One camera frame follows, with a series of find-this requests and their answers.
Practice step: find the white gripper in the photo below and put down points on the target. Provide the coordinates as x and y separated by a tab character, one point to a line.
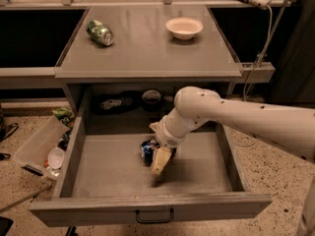
164	137

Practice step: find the blue pepsi can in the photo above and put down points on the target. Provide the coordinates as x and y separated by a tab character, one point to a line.
148	148

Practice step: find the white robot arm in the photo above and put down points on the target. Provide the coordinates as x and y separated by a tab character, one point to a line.
289	128

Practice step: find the grey open drawer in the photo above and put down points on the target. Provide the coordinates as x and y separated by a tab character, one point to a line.
104	180

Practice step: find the grey counter cabinet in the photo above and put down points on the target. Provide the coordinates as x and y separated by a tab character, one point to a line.
144	55

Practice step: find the green soda can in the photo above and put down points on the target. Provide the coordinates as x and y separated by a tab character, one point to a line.
99	32

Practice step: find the black round cup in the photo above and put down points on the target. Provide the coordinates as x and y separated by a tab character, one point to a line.
151	100

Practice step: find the green chip bag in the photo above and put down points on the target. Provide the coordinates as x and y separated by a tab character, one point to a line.
65	116

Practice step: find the white plastic cup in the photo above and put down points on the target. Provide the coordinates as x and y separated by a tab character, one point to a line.
56	157

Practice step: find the white paper bowl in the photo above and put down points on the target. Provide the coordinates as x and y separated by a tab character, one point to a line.
184	28

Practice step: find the clear plastic bin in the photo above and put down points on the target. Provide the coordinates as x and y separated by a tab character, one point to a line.
33	153

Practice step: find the black drawer handle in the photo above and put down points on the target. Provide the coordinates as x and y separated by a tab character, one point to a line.
154	216

